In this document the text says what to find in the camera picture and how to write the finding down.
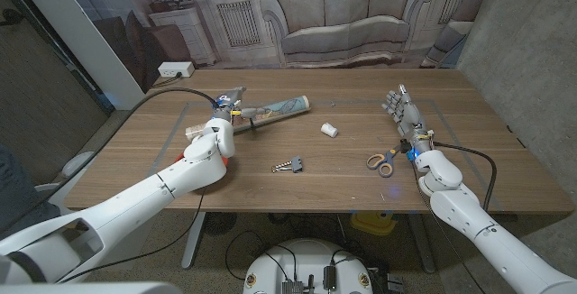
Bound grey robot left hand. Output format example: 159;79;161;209
209;86;272;125

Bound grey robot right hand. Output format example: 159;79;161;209
380;84;435;153

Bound paper map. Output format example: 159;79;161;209
185;95;312;141

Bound red bowl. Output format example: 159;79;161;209
172;150;230;170

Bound black binder clip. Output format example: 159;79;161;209
270;155;304;174

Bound yellow floor object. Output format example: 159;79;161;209
350;211;398;236

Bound black round floor fan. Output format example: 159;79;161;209
202;211;238;236

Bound printed living room backdrop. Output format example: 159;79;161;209
51;0;510;95

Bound white table leg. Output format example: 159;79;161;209
408;212;437;275
180;211;207;271

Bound white floor stand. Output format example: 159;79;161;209
34;151;159;268

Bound white robot torso base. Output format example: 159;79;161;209
243;238;374;294

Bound person leg in jeans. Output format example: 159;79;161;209
0;144;62;236

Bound orange grey handled scissors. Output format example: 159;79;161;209
365;143;406;179

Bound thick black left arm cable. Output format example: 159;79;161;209
0;87;221;241

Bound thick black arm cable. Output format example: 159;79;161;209
432;140;499;210
0;87;221;241

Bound black power strip cable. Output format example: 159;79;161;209
151;73;184;88

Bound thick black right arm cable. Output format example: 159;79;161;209
432;140;499;210

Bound black floor cable loop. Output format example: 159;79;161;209
224;229;298;282

